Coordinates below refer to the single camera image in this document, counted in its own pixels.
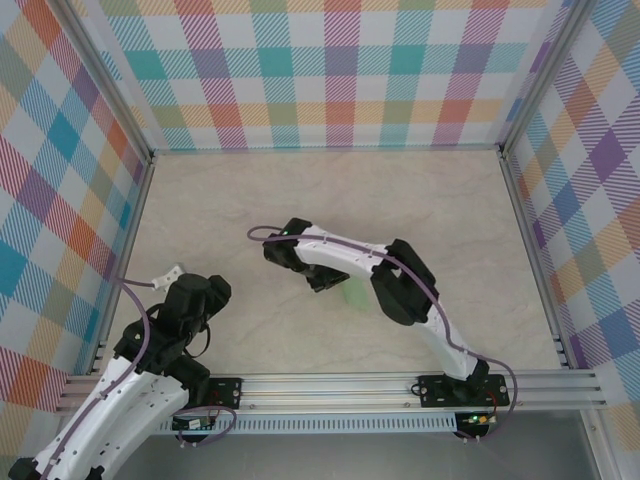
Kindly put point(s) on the light green paper sheet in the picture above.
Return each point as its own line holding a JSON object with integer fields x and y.
{"x": 357, "y": 295}

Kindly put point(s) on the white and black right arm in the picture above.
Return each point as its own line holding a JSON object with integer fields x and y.
{"x": 340, "y": 255}

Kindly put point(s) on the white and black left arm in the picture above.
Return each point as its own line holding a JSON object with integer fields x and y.
{"x": 125, "y": 415}

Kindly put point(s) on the small circuit board green light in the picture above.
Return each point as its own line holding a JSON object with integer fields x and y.
{"x": 477, "y": 419}

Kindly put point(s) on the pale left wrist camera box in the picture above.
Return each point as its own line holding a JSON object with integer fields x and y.
{"x": 167, "y": 277}

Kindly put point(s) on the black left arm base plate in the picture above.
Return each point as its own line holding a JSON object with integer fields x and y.
{"x": 227, "y": 395}

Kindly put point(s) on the aluminium frame rail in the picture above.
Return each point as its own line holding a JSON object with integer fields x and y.
{"x": 531, "y": 250}
{"x": 131, "y": 220}
{"x": 325, "y": 150}

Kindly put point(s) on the wide aluminium mounting rail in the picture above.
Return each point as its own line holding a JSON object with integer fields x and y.
{"x": 325, "y": 392}

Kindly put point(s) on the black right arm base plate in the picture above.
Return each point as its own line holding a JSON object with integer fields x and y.
{"x": 435, "y": 392}

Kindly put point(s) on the aluminium frame post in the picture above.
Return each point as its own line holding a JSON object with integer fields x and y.
{"x": 102, "y": 75}
{"x": 597, "y": 450}
{"x": 542, "y": 75}

